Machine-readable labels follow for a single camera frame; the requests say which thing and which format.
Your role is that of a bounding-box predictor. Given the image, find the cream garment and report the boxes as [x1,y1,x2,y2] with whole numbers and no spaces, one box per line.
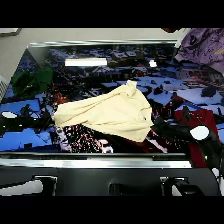
[52,79,155,143]

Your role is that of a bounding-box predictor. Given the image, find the red garment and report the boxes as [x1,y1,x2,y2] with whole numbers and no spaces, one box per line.
[173,108,219,169]

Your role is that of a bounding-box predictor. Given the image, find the purple printed garment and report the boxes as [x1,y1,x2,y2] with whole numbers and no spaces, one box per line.
[173,28,224,76]

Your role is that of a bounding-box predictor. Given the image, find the silver frame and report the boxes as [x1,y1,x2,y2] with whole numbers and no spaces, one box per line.
[0,152,201,196]

